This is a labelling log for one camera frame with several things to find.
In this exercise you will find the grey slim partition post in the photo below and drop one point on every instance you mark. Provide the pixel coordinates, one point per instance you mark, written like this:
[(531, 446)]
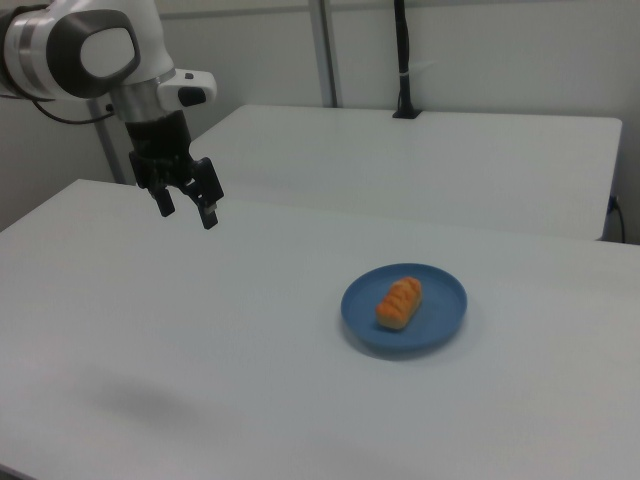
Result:
[(107, 145)]

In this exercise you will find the blue round plate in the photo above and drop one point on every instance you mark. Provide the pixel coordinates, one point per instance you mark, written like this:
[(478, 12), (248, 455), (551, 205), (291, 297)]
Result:
[(435, 320)]

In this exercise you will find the orange toy bread loaf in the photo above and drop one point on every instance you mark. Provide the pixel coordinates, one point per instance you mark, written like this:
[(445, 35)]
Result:
[(399, 302)]

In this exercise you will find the grey wide partition post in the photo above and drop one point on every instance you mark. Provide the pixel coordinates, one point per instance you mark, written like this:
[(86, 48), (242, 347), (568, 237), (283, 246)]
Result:
[(327, 50)]

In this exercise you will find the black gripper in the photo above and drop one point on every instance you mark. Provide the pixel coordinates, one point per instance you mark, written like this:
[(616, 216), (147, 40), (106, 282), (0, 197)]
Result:
[(157, 137)]

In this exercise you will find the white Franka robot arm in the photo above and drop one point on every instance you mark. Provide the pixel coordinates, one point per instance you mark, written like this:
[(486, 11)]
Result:
[(60, 50)]

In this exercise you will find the white zip tie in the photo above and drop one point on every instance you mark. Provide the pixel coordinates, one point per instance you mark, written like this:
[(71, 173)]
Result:
[(417, 69)]

